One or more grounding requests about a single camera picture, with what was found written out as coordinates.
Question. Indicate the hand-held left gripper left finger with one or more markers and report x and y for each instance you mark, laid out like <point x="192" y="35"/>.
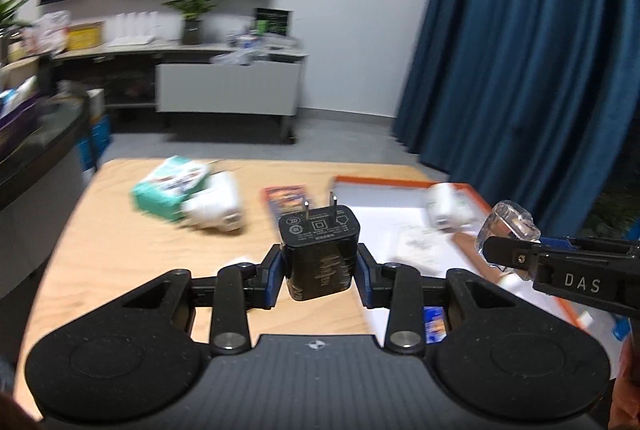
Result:
<point x="274" y="281"/>

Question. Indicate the black glass top cabinet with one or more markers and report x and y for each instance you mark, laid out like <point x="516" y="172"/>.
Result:
<point x="35" y="190"/>

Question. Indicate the white plastic bag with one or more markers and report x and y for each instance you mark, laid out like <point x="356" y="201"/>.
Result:
<point x="50" y="33"/>

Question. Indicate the orange rimmed white box lid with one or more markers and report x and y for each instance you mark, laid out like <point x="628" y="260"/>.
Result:
<point x="380" y="220"/>

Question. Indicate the brown tube with white cap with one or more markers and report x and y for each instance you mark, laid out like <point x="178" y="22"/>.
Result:
<point x="467" y="245"/>

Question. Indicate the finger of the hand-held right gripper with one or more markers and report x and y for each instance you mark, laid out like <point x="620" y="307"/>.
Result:
<point x="510" y="254"/>

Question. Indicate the small potted plant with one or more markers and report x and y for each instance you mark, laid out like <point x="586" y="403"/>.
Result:
<point x="195" y="0"/>

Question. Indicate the white router with antennas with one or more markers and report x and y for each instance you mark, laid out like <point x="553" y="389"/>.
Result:
<point x="132" y="28"/>

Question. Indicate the blue bag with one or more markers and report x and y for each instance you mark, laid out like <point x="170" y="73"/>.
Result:
<point x="95" y="143"/>

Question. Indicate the purple patterned tray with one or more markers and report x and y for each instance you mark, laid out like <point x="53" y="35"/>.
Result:
<point x="15" y="120"/>

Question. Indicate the blue bear print tin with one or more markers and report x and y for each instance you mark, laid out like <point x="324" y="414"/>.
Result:
<point x="434" y="325"/>

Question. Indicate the white and yellow carton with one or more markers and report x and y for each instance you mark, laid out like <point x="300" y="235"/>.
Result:
<point x="96" y="103"/>

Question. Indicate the white plug-in repellent heater with bottle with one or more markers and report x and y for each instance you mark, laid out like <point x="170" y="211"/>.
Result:
<point x="215" y="202"/>

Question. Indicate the green bandage box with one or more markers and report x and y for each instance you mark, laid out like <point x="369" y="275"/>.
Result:
<point x="160" y="195"/>

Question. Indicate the white heater with green leaf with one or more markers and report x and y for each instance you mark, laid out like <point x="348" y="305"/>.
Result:
<point x="447" y="205"/>

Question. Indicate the steel thermos cup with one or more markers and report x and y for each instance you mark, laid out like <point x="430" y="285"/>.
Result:
<point x="4" y="44"/>

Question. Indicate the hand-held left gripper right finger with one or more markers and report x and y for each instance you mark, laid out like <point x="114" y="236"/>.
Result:
<point x="364" y="281"/>

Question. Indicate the clear liquid refill bottle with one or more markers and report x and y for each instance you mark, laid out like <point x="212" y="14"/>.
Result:
<point x="505" y="220"/>

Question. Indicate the red and blue card box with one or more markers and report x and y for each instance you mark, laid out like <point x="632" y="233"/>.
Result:
<point x="282" y="200"/>

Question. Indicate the clear plastic packaging pile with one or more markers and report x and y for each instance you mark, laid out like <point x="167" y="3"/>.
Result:
<point x="255" y="50"/>

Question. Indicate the low white media cabinet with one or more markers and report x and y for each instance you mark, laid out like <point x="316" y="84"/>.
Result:
<point x="225" y="85"/>

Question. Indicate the black charger plug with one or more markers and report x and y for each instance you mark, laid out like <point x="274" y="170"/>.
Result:
<point x="320" y="250"/>

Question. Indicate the large leafy plant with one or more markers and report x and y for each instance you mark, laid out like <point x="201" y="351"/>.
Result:
<point x="12" y="13"/>

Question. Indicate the person's right hand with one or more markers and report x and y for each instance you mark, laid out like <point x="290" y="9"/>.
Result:
<point x="626" y="385"/>

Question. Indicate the yellow box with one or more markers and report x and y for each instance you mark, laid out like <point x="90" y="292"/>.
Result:
<point x="85" y="35"/>

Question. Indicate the blue curtain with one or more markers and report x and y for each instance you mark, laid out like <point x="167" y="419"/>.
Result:
<point x="525" y="50"/>

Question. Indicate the black and green box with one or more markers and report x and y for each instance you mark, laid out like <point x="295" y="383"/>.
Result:
<point x="272" y="21"/>

